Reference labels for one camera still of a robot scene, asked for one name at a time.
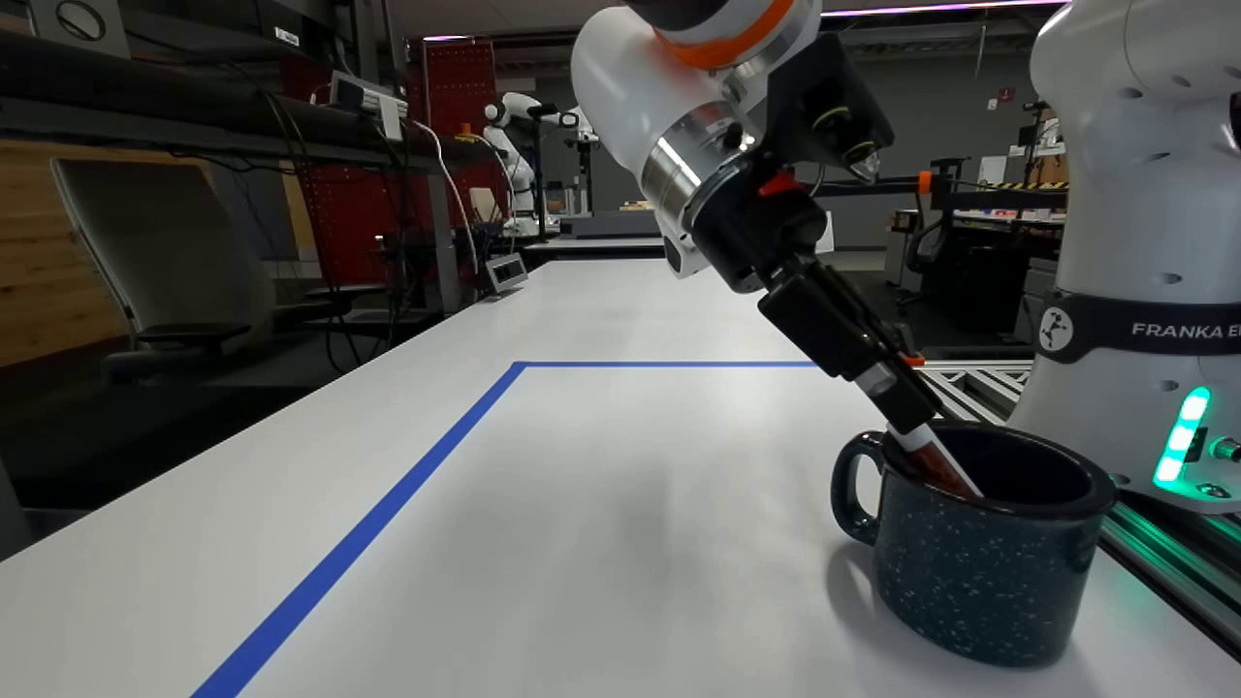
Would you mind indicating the small grey desk device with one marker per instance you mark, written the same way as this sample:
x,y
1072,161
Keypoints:
x,y
505,268

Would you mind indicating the grey chair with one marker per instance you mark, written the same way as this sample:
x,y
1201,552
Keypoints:
x,y
170,258

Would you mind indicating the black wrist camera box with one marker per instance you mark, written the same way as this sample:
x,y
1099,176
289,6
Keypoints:
x,y
848,119

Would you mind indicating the white power box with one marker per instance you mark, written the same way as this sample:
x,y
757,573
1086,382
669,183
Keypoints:
x,y
371,108

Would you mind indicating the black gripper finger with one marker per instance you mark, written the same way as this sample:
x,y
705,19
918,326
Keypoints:
x,y
872,331
838,353

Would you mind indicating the blue tape line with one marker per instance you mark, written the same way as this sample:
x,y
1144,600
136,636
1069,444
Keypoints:
x,y
390,506

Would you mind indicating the dark speckled enamel mug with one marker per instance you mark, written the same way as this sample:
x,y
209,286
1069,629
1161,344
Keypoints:
x,y
983,568

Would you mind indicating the small white background robot arm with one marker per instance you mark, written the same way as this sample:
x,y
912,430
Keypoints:
x,y
514,158

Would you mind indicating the wooden panel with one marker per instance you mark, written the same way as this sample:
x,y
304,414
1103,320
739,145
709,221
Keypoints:
x,y
40,272

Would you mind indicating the red and white marker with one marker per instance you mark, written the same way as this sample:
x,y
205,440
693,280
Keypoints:
x,y
934,455

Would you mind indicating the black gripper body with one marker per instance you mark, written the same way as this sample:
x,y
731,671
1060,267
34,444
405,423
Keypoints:
x,y
757,236

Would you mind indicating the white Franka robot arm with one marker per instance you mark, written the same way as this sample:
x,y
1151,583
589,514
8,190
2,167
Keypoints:
x,y
1151,197

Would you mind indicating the red cabinet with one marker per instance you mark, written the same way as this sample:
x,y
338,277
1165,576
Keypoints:
x,y
452,90

